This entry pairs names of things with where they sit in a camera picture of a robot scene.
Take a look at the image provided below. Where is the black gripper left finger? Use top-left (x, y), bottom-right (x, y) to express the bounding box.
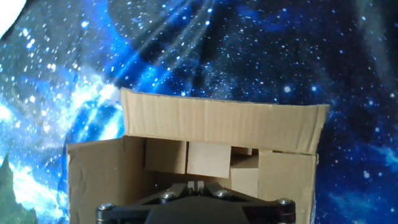
top-left (96, 180), bottom-right (197, 224)

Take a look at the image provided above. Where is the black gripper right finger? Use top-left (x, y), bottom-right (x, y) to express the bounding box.
top-left (198, 180), bottom-right (296, 224)

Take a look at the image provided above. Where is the cardboard box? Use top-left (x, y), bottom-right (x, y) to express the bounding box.
top-left (66, 88), bottom-right (330, 224)

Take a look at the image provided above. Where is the narrow cardboard block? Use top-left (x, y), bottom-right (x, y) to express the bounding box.
top-left (144, 138), bottom-right (188, 174)

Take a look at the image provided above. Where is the galaxy and forest print cloth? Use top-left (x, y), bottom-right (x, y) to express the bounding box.
top-left (0, 0), bottom-right (398, 224)

